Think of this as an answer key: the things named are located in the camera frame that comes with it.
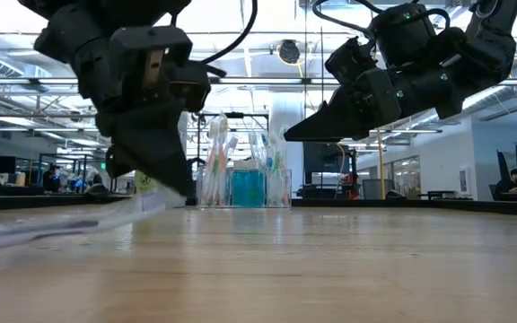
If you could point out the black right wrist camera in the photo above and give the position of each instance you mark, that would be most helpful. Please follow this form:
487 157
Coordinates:
348 63

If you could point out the person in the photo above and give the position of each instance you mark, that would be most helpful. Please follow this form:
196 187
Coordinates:
507 186
51 177

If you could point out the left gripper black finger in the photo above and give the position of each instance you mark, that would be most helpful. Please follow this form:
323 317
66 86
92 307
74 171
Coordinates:
155 143

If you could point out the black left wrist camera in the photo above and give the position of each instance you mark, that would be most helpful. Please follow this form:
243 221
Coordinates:
191 87

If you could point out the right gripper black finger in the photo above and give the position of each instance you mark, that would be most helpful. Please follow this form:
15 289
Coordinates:
330 130

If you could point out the green white wipes canister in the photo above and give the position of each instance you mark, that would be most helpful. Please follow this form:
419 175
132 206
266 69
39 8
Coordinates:
144 181

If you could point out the white green toothbrush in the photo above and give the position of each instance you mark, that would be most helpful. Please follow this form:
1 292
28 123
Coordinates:
217 172

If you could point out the black office chair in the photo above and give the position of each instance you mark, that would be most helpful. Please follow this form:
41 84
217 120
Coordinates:
502 161

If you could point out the clear toothbrush holder cup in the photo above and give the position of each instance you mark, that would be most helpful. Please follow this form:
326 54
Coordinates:
249 115

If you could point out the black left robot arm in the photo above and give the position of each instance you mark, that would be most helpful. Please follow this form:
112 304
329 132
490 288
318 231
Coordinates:
61 45

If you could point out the black machine cabinet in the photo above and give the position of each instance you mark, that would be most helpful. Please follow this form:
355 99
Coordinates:
326 166

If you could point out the clear acrylic organizer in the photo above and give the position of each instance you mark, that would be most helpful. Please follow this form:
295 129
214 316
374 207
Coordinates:
201 188

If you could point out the white building pillar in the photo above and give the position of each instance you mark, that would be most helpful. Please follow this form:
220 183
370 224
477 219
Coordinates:
278 107

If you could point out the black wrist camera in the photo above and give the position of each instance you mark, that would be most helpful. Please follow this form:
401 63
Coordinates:
191 87
348 63

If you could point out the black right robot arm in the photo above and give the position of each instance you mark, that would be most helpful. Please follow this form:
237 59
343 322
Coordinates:
487 45

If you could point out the white toothbrush in clear wrapper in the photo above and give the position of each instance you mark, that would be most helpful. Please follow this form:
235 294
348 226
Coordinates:
232 143

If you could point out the purple toothbrush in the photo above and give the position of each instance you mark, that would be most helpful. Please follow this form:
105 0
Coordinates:
61 226

